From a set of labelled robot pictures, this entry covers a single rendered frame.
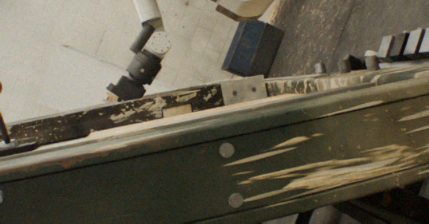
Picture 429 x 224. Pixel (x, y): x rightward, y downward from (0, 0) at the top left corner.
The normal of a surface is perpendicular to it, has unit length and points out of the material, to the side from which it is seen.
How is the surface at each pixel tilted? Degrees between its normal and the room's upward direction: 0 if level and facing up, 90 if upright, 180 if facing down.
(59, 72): 90
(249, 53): 90
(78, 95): 90
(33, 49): 90
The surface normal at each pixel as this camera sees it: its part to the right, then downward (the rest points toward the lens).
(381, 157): 0.15, 0.03
